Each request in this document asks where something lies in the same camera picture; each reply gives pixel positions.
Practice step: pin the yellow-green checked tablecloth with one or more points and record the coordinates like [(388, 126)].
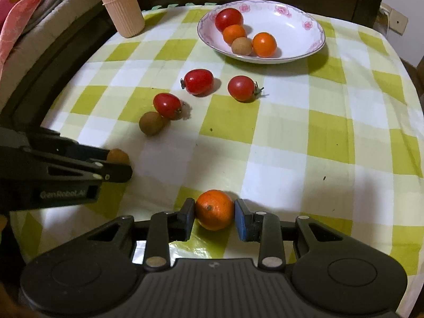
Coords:
[(298, 139)]

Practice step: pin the beige wall socket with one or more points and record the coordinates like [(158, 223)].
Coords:
[(396, 20)]

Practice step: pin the large red tomato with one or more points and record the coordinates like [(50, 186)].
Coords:
[(228, 19)]

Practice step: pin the pink ribbed cylindrical container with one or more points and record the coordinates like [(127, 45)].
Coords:
[(121, 6)]

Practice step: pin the red cherry tomato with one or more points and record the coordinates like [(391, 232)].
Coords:
[(168, 105), (198, 81), (241, 87)]

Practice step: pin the brown wooden wardrobe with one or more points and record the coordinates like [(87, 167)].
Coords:
[(414, 73)]

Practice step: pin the brown quilted mattress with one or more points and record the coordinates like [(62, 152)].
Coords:
[(39, 39)]

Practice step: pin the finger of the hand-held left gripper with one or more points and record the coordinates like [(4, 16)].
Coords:
[(119, 174), (66, 145)]

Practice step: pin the white floral plate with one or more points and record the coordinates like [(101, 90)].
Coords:
[(291, 36)]

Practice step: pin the small orange mandarin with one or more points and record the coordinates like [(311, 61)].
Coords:
[(264, 44), (234, 33), (214, 209)]

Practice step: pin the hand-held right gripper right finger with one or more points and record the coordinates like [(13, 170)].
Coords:
[(241, 220)]

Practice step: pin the dark bed frame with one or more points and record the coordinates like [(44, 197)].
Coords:
[(49, 73)]

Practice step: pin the brown longan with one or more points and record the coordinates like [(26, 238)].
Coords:
[(150, 124), (242, 47), (118, 156)]

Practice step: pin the pink floral blanket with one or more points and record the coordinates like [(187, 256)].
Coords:
[(20, 6)]

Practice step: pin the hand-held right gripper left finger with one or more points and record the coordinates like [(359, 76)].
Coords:
[(188, 218)]

